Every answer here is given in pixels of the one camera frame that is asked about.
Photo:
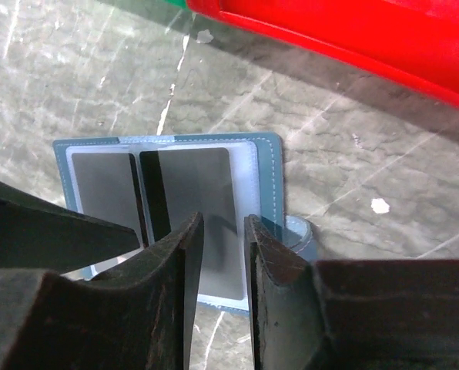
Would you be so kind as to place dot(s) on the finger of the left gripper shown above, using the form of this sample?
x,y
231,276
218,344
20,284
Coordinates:
x,y
37,234

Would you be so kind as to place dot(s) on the green plastic bin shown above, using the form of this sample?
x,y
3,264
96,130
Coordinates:
x,y
180,3

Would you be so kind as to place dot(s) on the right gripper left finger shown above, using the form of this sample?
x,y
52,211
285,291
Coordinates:
x,y
136,315

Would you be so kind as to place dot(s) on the grey card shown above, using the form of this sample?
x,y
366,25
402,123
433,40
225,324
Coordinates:
x,y
108,189

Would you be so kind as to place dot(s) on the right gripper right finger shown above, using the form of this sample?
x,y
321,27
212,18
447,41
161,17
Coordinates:
x,y
349,314

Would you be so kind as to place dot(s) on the blue card holder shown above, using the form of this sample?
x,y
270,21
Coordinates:
x,y
256,162

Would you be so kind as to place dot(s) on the red plastic bin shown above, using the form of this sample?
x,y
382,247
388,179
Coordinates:
x,y
414,43

